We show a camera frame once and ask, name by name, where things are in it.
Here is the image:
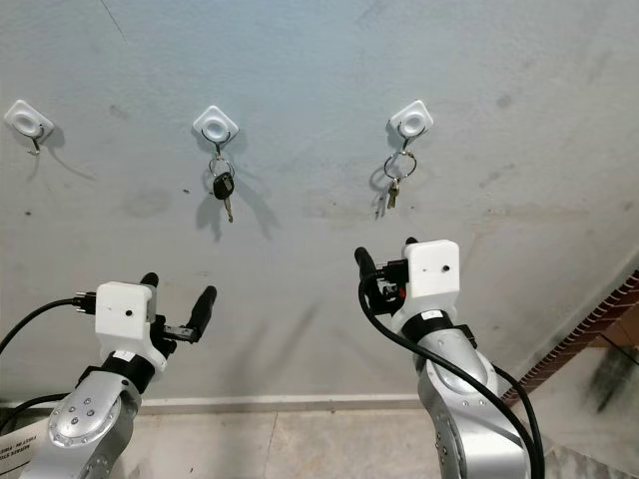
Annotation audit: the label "red tiled pillar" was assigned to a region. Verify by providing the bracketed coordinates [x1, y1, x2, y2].
[499, 267, 639, 405]

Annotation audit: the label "white printed cardboard box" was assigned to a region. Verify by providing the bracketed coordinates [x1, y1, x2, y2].
[0, 431, 53, 479]

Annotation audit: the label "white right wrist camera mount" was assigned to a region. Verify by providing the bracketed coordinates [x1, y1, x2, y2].
[389, 239, 461, 335]

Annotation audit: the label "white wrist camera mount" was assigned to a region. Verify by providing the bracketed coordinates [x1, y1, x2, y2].
[389, 239, 461, 335]
[95, 281, 173, 372]

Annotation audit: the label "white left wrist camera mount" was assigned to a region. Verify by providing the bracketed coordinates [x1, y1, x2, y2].
[95, 281, 173, 372]

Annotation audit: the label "silver keys on ring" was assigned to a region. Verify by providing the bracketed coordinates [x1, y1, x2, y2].
[381, 148, 418, 211]

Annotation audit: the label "black car key on ring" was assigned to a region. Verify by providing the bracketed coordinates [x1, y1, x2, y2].
[208, 150, 237, 224]

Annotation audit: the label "white square wall hook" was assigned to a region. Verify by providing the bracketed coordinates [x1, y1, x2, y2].
[193, 105, 241, 151]
[3, 99, 54, 157]
[388, 100, 434, 151]

